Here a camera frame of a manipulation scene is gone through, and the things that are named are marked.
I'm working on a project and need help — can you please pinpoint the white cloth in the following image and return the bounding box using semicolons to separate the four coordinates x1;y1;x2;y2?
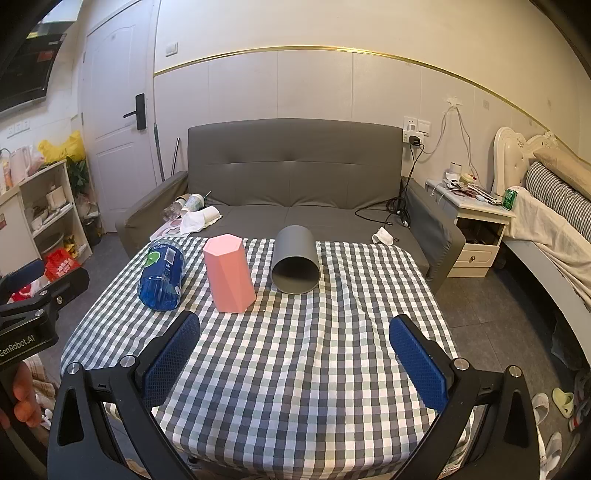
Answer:
179;210;223;236

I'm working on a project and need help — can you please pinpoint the white door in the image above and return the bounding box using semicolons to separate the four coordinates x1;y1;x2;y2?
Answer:
81;21;163;234

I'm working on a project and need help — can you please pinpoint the cream blanket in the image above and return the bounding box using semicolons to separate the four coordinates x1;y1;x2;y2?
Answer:
501;186;591;303

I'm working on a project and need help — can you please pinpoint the checkered pillow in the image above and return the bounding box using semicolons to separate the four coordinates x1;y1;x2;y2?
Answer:
526;161;591;234

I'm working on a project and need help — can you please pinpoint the grey cup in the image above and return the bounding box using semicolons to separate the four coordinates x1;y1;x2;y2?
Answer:
271;225;321;295

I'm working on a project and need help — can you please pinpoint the blue plastic bottle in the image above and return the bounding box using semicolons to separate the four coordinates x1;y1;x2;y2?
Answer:
138;239;187;312

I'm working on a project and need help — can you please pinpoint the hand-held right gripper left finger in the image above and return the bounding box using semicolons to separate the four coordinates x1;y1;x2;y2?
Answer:
46;310;201;480

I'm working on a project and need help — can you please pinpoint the yellow plastic bag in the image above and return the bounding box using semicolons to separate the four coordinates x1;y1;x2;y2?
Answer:
37;130;86;165

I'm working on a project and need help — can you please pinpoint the white slipper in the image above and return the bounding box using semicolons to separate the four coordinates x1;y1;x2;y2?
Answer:
539;431;563;480
531;392;550;424

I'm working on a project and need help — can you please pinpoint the black cable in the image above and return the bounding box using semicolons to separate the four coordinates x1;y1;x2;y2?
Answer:
355;143;426;228

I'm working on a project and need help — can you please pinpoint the black trash bin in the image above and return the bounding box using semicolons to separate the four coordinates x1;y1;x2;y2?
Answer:
82;217;103;248

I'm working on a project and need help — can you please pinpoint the paper cup with straw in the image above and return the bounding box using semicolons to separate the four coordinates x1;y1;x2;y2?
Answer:
187;190;212;214

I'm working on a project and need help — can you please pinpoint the black door lock handle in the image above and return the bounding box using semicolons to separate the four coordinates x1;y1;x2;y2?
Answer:
124;93;146;130

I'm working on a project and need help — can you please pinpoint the white cable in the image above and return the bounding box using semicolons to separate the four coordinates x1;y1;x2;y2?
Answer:
422;104;483;185

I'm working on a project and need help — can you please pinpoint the cream nightstand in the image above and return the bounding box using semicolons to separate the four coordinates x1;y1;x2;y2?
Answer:
425;179;517;279

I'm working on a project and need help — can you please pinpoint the black range hood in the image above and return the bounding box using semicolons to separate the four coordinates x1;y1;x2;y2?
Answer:
0;0;84;117

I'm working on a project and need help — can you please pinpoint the red plastic bag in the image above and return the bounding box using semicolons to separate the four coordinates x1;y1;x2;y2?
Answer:
44;248;82;282

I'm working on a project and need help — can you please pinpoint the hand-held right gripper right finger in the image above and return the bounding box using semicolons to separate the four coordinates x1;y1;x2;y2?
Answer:
389;315;542;480

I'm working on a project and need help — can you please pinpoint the pale green slipper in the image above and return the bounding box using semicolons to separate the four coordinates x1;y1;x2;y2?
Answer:
552;388;575;419

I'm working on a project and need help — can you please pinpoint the beige pillow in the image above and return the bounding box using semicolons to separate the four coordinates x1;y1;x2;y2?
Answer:
533;145;591;202

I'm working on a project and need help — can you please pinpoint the white bed headboard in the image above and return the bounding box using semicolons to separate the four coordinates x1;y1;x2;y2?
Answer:
492;127;570;200

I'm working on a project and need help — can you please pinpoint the white storage shelf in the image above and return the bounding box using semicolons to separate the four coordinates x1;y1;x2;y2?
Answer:
18;159;88;265

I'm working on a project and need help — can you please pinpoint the pink faceted cup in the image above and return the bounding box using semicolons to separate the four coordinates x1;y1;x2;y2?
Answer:
204;234;257;315

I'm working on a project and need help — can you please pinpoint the pink kettle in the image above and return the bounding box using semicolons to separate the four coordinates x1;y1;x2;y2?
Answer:
9;147;34;179

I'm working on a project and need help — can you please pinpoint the white wall socket panel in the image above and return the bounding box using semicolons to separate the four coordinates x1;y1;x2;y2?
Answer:
402;116;431;144

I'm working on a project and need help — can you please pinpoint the checkered tablecloth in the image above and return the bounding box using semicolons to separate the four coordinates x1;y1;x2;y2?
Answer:
60;236;476;480

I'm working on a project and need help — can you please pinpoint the grey bed frame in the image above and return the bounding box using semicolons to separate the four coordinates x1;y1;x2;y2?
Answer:
501;231;591;370

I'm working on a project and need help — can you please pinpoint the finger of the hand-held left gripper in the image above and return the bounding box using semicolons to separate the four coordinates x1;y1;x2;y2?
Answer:
0;259;45;292
0;267;90;320

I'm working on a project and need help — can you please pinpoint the person's left hand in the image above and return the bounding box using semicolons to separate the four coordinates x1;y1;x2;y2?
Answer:
0;362;44;430

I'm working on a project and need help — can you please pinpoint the mop handle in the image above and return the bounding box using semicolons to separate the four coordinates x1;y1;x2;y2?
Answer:
153;122;166;184

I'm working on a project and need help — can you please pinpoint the grey sofa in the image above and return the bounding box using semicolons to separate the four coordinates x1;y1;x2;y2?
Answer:
115;118;466;296

